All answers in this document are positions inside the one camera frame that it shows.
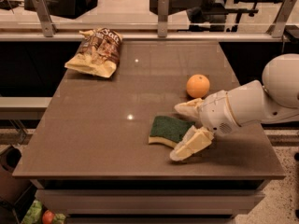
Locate green and yellow sponge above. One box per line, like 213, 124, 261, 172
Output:
149, 116, 195, 148

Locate red tomato in bin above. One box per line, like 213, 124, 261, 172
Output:
42, 210, 55, 224

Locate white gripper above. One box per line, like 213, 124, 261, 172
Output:
169, 91, 240, 161

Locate metal railing bracket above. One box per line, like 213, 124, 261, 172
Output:
31, 0, 56, 37
269, 0, 297, 38
157, 0, 169, 37

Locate brown chip bag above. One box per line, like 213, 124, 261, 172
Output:
64, 28, 122, 78

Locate right metal railing bracket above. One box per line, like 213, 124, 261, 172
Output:
269, 0, 297, 38

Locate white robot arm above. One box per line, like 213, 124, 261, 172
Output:
170, 53, 299, 161

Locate green snack package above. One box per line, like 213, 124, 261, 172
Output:
21, 201, 43, 224

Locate dark bin on floor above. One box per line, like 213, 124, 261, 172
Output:
0, 147, 36, 224

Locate orange fruit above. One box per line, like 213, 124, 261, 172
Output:
186, 75, 210, 98

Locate middle metal railing bracket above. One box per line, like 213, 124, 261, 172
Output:
157, 0, 169, 37

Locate left metal railing bracket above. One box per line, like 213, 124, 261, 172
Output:
31, 0, 56, 37

